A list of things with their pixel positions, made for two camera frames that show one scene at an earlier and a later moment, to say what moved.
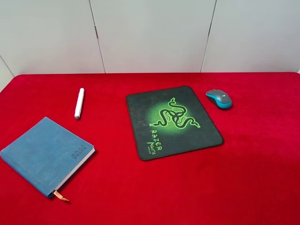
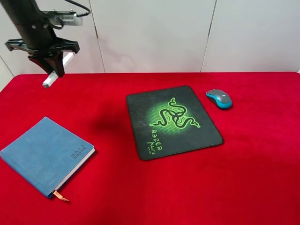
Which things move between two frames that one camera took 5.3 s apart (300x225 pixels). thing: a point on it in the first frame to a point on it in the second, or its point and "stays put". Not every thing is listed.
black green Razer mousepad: [170, 121] stays put
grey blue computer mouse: [223, 100] stays put
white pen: [78, 108] to [52, 77]
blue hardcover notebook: [46, 155] stays put
